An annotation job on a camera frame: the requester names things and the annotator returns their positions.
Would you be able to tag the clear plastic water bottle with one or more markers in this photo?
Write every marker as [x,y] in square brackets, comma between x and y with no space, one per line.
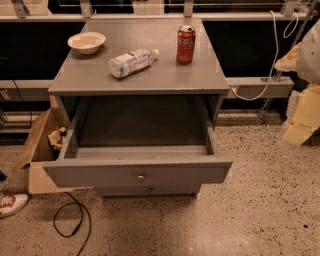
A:
[132,62]

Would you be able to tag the white bowl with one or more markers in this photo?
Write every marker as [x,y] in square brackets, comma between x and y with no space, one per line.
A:
[87,42]

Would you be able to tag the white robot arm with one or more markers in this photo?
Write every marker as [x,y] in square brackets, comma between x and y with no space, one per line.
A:
[303,112]

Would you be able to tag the metal stand pole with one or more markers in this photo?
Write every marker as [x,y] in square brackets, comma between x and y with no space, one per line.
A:
[302,58]

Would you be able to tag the brown cardboard box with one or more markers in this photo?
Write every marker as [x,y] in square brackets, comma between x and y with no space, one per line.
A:
[37,149]

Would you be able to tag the crumpled paper in box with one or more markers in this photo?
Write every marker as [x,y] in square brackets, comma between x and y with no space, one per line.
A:
[57,138]

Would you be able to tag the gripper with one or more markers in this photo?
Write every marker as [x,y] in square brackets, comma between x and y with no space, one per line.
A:
[310,56]

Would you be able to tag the red cola can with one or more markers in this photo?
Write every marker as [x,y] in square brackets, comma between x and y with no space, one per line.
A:
[186,36]

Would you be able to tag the white and red shoe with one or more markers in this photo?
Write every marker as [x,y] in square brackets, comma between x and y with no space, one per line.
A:
[11,204]

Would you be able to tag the grey top drawer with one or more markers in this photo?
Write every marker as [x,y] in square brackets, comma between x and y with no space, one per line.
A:
[139,141]

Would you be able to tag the grey cabinet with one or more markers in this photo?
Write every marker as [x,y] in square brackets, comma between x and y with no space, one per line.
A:
[83,77]

